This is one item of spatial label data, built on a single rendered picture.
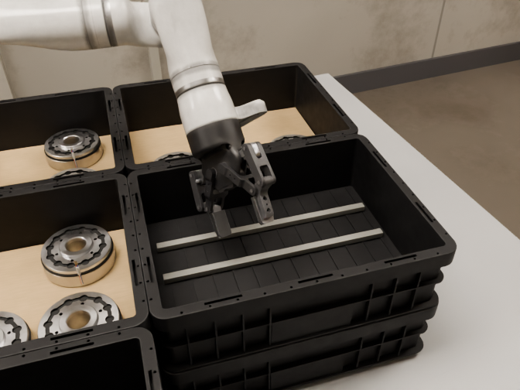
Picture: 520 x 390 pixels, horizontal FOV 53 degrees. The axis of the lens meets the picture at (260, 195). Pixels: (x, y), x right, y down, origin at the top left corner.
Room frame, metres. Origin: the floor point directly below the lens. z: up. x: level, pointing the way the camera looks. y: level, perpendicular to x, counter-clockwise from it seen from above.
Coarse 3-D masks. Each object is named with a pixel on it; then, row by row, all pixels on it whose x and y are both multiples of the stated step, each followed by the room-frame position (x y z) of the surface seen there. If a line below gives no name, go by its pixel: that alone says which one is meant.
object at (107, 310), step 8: (72, 296) 0.46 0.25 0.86; (80, 296) 0.46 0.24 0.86; (88, 296) 0.46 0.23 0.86; (96, 296) 0.46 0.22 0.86; (104, 296) 0.46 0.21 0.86; (56, 304) 0.45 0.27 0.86; (64, 304) 0.45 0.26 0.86; (72, 304) 0.45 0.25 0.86; (80, 304) 0.45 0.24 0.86; (88, 304) 0.45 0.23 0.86; (96, 304) 0.45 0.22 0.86; (104, 304) 0.45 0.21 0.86; (112, 304) 0.45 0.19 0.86; (48, 312) 0.43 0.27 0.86; (56, 312) 0.44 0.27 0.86; (104, 312) 0.43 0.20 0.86; (112, 312) 0.43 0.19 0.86; (40, 320) 0.42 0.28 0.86; (48, 320) 0.42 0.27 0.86; (56, 320) 0.42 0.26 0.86; (104, 320) 0.42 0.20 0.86; (112, 320) 0.42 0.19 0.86; (40, 328) 0.41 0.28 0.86; (48, 328) 0.41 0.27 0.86; (56, 328) 0.41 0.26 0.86; (40, 336) 0.40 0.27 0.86
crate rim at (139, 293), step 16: (96, 176) 0.64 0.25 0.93; (112, 176) 0.64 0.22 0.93; (16, 192) 0.60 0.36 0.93; (32, 192) 0.60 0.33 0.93; (48, 192) 0.61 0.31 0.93; (128, 192) 0.60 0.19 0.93; (128, 208) 0.57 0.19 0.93; (128, 224) 0.53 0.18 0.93; (128, 240) 0.50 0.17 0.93; (128, 256) 0.47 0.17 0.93; (144, 288) 0.42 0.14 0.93; (144, 304) 0.39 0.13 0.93; (128, 320) 0.37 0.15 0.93; (144, 320) 0.37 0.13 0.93; (48, 336) 0.35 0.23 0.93; (64, 336) 0.35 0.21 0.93; (80, 336) 0.35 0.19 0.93; (96, 336) 0.35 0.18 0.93; (0, 352) 0.33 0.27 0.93; (16, 352) 0.33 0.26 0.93
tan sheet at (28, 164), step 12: (108, 144) 0.88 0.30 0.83; (0, 156) 0.84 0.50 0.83; (12, 156) 0.84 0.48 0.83; (24, 156) 0.84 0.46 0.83; (36, 156) 0.84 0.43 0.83; (108, 156) 0.84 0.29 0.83; (0, 168) 0.80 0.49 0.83; (12, 168) 0.80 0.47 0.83; (24, 168) 0.80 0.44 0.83; (36, 168) 0.80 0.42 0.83; (48, 168) 0.80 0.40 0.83; (96, 168) 0.80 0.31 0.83; (108, 168) 0.80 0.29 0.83; (0, 180) 0.76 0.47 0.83; (12, 180) 0.76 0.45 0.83; (24, 180) 0.76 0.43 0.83
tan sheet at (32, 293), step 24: (120, 240) 0.60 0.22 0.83; (0, 264) 0.55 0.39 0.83; (24, 264) 0.55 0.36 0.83; (120, 264) 0.55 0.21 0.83; (0, 288) 0.50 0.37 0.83; (24, 288) 0.50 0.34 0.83; (48, 288) 0.50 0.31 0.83; (72, 288) 0.50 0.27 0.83; (96, 288) 0.50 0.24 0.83; (120, 288) 0.50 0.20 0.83; (24, 312) 0.46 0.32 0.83
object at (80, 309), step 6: (78, 306) 0.44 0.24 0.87; (84, 306) 0.44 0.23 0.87; (90, 306) 0.44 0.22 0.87; (66, 312) 0.43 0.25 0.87; (72, 312) 0.43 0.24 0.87; (78, 312) 0.43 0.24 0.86; (84, 312) 0.43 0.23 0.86; (90, 312) 0.43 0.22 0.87; (96, 312) 0.43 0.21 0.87; (60, 318) 0.42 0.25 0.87; (66, 318) 0.42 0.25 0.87; (90, 318) 0.42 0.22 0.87; (96, 318) 0.42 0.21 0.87; (60, 324) 0.41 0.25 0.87; (66, 324) 0.41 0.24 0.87; (90, 324) 0.41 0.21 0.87; (96, 324) 0.41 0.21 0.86; (60, 330) 0.40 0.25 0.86; (66, 330) 0.40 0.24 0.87
